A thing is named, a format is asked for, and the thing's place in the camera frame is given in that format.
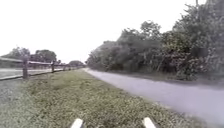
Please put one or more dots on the wooden post and rail fence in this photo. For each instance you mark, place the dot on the wooden post and rail fence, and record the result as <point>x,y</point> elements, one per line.
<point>25,68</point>

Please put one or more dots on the pale paved ground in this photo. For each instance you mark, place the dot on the pale paved ground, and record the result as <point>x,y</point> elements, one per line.
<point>10,72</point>

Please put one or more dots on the green grass verge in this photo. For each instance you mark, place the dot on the green grass verge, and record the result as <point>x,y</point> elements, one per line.
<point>73,96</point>

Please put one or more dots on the distant group of trees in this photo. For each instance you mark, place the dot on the distant group of trees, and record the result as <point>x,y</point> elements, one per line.
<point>45,55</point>

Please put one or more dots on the robot's own part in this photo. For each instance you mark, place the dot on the robot's own part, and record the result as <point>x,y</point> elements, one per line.
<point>149,123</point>
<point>77,123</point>

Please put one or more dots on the grass strip under trees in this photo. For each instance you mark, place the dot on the grass strip under trees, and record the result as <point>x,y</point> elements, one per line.
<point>166,77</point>

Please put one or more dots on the grey asphalt path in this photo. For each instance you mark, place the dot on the grey asphalt path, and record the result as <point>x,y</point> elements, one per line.
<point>173,95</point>

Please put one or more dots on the row of trees and bushes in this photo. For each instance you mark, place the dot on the row of trees and bushes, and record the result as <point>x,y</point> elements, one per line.
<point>150,50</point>

